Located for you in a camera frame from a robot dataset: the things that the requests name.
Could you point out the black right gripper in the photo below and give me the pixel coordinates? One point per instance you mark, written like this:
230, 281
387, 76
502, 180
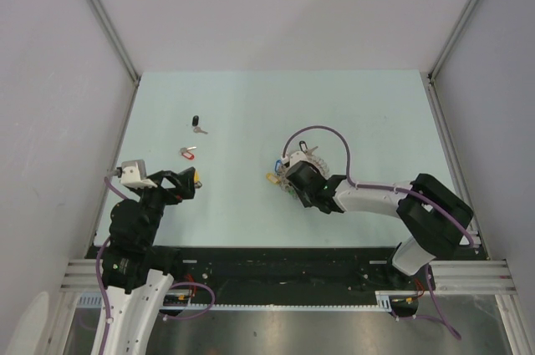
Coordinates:
303, 200

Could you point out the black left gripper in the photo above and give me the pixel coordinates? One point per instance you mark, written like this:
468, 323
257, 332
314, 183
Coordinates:
174, 194

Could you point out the steel disc keyring holder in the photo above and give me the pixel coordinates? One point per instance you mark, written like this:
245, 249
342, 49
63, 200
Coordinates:
282, 173

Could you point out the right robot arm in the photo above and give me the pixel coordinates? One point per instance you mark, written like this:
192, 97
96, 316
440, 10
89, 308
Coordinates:
435, 217

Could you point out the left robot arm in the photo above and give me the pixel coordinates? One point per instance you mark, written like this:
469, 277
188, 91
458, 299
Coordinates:
133, 273

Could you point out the red plastic key tag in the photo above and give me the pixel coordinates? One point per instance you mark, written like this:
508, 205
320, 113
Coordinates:
188, 155

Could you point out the silver key with red tag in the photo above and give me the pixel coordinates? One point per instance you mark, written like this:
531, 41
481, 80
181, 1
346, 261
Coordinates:
184, 150

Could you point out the silver key by black fob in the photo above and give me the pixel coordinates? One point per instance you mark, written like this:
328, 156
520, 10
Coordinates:
199, 130

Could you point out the aluminium front crossbar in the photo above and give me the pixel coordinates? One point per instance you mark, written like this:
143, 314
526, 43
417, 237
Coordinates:
450, 277

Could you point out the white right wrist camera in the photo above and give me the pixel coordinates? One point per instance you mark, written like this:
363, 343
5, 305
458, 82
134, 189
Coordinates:
291, 159

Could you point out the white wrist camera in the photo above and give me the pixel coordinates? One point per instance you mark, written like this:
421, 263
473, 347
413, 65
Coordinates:
291, 159
132, 174

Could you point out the yellow key tag on ring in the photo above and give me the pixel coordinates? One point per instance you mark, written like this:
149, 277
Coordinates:
273, 178

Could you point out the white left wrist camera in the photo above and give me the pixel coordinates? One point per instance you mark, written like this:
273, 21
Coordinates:
132, 174

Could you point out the aluminium frame rail left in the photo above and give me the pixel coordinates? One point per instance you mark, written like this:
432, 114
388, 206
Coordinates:
116, 151

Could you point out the aluminium frame rail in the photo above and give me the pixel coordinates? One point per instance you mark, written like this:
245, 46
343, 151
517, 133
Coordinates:
116, 151
447, 141

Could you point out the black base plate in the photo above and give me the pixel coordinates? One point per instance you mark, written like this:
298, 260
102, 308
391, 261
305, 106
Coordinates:
292, 277

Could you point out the aluminium frame rail right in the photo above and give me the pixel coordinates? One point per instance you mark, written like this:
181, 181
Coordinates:
447, 141

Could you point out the aluminium frame post left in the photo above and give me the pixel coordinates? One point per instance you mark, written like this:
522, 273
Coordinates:
107, 26

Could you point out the aluminium frame post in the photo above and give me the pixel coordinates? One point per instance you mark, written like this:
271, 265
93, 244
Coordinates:
453, 38
107, 26

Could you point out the aluminium frame post right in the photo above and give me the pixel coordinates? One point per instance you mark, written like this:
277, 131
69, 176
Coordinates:
453, 38

